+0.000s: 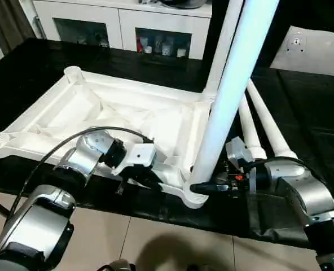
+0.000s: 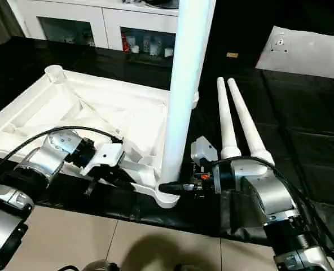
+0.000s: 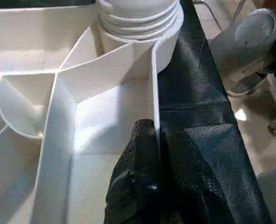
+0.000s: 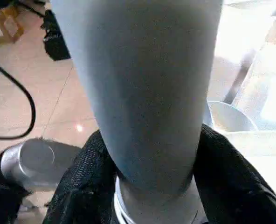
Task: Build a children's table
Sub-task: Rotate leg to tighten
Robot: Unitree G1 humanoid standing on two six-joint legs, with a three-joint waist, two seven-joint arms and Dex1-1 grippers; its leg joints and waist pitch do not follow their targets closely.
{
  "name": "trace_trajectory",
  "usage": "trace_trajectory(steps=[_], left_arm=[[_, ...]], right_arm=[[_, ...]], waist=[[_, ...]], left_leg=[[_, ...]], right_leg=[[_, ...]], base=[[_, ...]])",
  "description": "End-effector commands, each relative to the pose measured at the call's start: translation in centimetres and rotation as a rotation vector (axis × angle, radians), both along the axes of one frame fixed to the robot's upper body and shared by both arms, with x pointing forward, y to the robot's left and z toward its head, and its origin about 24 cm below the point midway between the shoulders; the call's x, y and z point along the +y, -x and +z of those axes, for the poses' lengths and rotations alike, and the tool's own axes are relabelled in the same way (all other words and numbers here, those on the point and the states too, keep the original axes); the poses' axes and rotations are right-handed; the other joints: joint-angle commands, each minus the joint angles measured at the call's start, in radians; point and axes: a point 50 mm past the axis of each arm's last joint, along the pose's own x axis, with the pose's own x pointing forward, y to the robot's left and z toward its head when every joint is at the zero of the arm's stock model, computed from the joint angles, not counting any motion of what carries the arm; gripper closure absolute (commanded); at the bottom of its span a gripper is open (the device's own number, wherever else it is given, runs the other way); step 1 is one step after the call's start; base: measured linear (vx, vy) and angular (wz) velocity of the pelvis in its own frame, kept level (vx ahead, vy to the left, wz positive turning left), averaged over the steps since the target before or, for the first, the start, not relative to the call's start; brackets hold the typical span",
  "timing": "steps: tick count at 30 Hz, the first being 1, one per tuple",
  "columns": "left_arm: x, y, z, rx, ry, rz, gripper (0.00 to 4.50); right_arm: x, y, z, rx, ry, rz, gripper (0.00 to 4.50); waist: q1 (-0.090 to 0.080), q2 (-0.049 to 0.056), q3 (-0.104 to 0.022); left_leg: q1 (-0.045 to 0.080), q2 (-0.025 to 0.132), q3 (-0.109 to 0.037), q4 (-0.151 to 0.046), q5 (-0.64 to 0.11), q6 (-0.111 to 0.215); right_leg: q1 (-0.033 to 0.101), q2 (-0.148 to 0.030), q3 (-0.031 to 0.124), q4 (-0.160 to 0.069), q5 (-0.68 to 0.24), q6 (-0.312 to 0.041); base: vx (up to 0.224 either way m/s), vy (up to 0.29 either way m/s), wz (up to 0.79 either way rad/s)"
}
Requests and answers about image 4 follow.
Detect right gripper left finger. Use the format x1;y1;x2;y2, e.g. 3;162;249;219
42;129;120;224

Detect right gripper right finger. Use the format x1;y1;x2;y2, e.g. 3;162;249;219
191;123;276;224

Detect white plastic table top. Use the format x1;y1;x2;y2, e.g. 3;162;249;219
203;0;276;210

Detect white plastic table leg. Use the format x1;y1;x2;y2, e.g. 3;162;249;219
50;0;224;224

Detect black fabric bag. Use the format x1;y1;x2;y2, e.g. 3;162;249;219
40;9;71;62

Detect brown cardboard box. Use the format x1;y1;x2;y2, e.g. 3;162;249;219
0;4;25;45

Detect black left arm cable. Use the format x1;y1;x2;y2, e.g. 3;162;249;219
0;57;36;140

